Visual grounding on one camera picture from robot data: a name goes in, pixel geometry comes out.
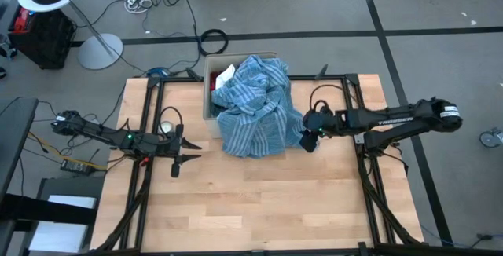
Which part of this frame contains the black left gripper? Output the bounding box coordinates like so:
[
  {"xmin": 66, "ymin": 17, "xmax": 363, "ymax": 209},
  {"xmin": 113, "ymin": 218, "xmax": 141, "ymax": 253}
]
[{"xmin": 156, "ymin": 123, "xmax": 203, "ymax": 167}]

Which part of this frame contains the blue woven towel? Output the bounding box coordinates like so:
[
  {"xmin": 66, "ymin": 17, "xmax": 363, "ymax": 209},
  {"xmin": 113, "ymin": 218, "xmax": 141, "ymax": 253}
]
[{"xmin": 211, "ymin": 53, "xmax": 306, "ymax": 159}]

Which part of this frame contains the white garment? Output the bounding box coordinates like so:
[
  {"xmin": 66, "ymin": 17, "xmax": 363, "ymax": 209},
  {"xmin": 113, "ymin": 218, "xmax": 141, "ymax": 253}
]
[{"xmin": 215, "ymin": 64, "xmax": 237, "ymax": 90}]

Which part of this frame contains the beige cardboard box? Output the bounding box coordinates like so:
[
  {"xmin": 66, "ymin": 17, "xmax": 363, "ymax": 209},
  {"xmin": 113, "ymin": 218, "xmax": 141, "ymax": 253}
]
[{"xmin": 202, "ymin": 51, "xmax": 278, "ymax": 140}]

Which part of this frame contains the red cloth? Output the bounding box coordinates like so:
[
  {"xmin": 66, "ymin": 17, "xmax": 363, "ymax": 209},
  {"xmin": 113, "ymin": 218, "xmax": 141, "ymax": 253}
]
[{"xmin": 209, "ymin": 71, "xmax": 223, "ymax": 93}]

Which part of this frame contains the black power brick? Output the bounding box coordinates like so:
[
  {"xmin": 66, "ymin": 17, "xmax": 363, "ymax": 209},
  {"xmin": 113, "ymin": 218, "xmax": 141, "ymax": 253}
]
[{"xmin": 59, "ymin": 158, "xmax": 96, "ymax": 177}]

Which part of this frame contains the white floor lamp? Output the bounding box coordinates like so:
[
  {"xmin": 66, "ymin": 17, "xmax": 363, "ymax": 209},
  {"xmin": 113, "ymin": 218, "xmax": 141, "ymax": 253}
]
[{"xmin": 17, "ymin": 0, "xmax": 124, "ymax": 71}]

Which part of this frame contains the grey caster wheel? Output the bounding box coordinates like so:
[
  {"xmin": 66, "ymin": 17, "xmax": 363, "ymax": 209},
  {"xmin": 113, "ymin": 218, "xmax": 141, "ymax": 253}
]
[{"xmin": 479, "ymin": 127, "xmax": 503, "ymax": 149}]

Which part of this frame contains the black desk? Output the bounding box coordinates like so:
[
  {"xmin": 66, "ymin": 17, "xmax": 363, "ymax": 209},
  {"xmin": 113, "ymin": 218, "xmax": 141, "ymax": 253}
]
[{"xmin": 0, "ymin": 97, "xmax": 40, "ymax": 203}]

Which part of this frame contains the black cabinet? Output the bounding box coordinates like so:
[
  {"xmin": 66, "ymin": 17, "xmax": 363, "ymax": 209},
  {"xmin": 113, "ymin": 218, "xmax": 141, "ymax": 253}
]
[{"xmin": 7, "ymin": 7, "xmax": 78, "ymax": 71}]

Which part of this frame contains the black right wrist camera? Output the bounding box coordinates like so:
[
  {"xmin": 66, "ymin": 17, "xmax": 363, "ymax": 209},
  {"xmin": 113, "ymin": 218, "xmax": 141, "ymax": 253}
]
[{"xmin": 299, "ymin": 129, "xmax": 320, "ymax": 154}]

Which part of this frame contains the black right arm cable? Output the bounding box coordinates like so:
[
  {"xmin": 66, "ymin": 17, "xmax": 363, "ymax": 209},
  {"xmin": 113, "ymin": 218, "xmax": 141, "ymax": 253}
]
[{"xmin": 308, "ymin": 83, "xmax": 347, "ymax": 112}]

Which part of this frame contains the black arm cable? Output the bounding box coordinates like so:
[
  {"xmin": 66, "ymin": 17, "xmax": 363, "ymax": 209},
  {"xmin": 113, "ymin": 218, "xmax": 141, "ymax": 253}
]
[
  {"xmin": 308, "ymin": 83, "xmax": 347, "ymax": 112},
  {"xmin": 158, "ymin": 106, "xmax": 185, "ymax": 137}
]

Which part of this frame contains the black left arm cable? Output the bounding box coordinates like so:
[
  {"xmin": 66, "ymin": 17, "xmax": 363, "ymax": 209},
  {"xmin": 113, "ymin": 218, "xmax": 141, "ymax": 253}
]
[{"xmin": 158, "ymin": 106, "xmax": 185, "ymax": 137}]

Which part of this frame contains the black metal rig frame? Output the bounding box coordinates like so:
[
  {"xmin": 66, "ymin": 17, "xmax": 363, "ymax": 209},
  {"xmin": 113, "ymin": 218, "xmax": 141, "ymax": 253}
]
[{"xmin": 92, "ymin": 64, "xmax": 428, "ymax": 256}]

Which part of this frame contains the black coiled cable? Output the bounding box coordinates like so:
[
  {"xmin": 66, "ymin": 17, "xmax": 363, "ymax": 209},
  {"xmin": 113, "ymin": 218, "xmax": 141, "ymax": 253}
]
[{"xmin": 199, "ymin": 28, "xmax": 230, "ymax": 57}]

